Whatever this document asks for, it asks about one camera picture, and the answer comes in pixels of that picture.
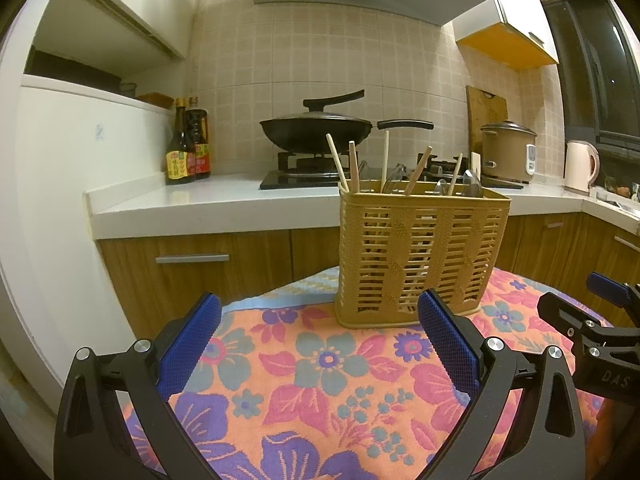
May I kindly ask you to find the red label sauce bottle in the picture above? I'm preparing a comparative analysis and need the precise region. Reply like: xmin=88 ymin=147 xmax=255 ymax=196
xmin=186 ymin=96 xmax=212 ymax=181

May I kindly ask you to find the tan plastic utensil basket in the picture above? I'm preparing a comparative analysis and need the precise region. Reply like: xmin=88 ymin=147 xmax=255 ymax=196
xmin=334 ymin=180 xmax=512 ymax=330

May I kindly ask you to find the black wok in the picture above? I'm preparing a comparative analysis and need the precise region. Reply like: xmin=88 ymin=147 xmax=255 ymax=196
xmin=260 ymin=116 xmax=435 ymax=154

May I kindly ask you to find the dark window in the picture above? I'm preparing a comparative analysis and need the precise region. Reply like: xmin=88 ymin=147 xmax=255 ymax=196
xmin=542 ymin=0 xmax=640 ymax=151

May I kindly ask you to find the yellow label sauce bottle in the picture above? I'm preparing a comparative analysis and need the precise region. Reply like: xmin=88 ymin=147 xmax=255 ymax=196
xmin=166 ymin=98 xmax=197 ymax=186

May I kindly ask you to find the black gas stove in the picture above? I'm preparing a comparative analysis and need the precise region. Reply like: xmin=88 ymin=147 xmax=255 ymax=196
xmin=259 ymin=151 xmax=525 ymax=192

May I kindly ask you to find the white kitchen counter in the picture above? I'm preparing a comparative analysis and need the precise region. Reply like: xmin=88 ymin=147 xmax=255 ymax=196
xmin=85 ymin=172 xmax=640 ymax=241

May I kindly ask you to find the floral printed cloth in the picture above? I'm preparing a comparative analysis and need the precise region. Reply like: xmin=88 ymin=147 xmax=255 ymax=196
xmin=120 ymin=265 xmax=616 ymax=480

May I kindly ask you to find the wooden base cabinet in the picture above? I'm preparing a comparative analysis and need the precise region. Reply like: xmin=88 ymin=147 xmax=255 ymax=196
xmin=95 ymin=210 xmax=640 ymax=331

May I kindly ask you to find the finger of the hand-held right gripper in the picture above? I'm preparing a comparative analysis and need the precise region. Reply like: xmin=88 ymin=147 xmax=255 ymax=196
xmin=588 ymin=272 xmax=640 ymax=307
xmin=539 ymin=291 xmax=640 ymax=359

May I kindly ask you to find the white wall cabinet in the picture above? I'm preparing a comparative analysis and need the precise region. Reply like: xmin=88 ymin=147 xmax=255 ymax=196
xmin=30 ymin=0 xmax=192 ymax=63

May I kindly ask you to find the black wok lid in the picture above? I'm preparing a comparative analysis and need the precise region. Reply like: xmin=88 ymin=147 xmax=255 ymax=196
xmin=274 ymin=89 xmax=366 ymax=122

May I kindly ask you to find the beige rice cooker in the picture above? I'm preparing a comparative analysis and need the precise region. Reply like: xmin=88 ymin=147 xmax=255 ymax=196
xmin=481 ymin=120 xmax=538 ymax=184

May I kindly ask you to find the wooden cutting board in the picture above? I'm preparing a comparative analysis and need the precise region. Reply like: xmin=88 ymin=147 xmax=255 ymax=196
xmin=466 ymin=85 xmax=510 ymax=156

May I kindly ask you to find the orange box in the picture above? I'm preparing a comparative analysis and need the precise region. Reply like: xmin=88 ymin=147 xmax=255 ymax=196
xmin=137 ymin=92 xmax=174 ymax=109

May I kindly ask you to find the orange bottomed wall cabinet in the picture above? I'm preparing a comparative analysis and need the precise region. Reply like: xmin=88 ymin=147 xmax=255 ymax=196
xmin=454 ymin=0 xmax=560 ymax=69

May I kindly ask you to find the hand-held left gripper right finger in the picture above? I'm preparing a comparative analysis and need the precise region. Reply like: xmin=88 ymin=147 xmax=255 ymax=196
xmin=417 ymin=287 xmax=586 ymax=480

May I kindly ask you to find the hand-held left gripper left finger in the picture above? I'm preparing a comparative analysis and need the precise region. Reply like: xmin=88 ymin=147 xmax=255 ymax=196
xmin=52 ymin=292 xmax=223 ymax=480

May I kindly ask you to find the white electric kettle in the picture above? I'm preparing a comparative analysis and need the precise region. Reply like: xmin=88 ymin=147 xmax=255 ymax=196
xmin=565 ymin=140 xmax=600 ymax=196

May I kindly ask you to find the long metal cabinet handle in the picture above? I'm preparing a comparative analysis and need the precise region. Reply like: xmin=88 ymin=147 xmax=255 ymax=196
xmin=155 ymin=254 xmax=231 ymax=265

